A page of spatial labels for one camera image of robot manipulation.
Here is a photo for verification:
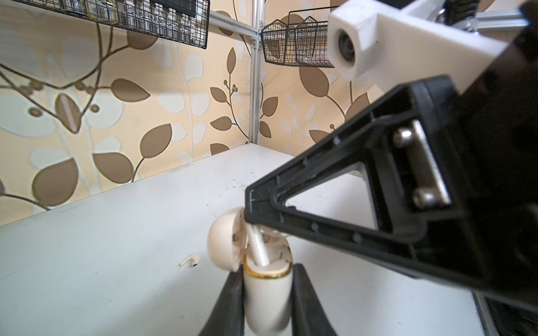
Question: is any white earbud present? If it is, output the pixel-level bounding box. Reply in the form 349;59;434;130
178;253;200;267
246;223;270;267

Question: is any side wire basket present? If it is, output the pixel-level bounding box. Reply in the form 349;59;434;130
261;9;333;68

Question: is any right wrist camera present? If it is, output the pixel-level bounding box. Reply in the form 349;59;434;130
326;1;508;93

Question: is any white earbud case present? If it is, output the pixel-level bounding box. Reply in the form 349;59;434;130
207;208;293;335

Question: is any back wire basket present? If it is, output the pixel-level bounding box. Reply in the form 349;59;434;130
23;0;210;50

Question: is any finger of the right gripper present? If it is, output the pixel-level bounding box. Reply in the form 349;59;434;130
245;76;479;288

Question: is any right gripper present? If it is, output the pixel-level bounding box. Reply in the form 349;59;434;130
424;1;537;311

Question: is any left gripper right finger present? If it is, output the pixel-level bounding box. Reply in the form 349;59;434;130
291;263;336;336

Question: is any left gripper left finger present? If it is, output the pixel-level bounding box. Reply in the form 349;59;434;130
199;268;245;336

